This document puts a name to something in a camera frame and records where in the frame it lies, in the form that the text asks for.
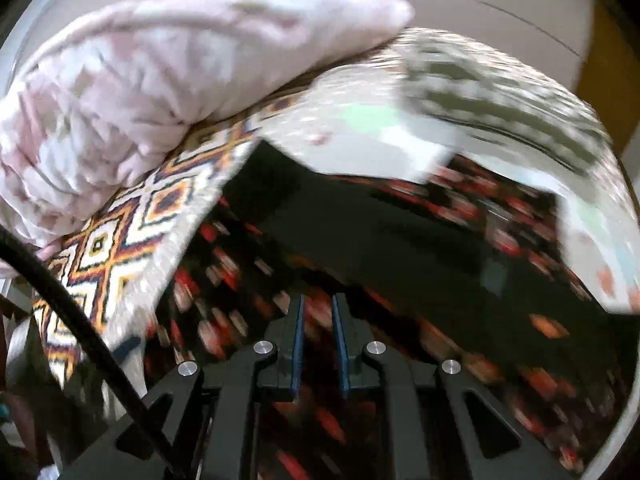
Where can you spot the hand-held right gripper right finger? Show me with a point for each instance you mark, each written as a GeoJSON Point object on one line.
{"type": "Point", "coordinates": [341, 340]}

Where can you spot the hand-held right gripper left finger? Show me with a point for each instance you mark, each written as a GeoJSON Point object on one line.
{"type": "Point", "coordinates": [299, 340]}

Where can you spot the black floral garment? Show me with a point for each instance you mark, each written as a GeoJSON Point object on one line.
{"type": "Point", "coordinates": [400, 270]}

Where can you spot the orange geometric patterned blanket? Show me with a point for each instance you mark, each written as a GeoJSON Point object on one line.
{"type": "Point", "coordinates": [115, 240]}

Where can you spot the dotted beige bed sheet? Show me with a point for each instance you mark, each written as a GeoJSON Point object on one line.
{"type": "Point", "coordinates": [350, 105]}

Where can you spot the green pillow with white print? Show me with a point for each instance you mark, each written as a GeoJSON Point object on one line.
{"type": "Point", "coordinates": [500, 105]}

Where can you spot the pink fluffy comforter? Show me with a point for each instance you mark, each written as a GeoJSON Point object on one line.
{"type": "Point", "coordinates": [125, 85]}

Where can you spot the wooden door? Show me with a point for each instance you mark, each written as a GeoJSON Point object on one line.
{"type": "Point", "coordinates": [612, 60]}

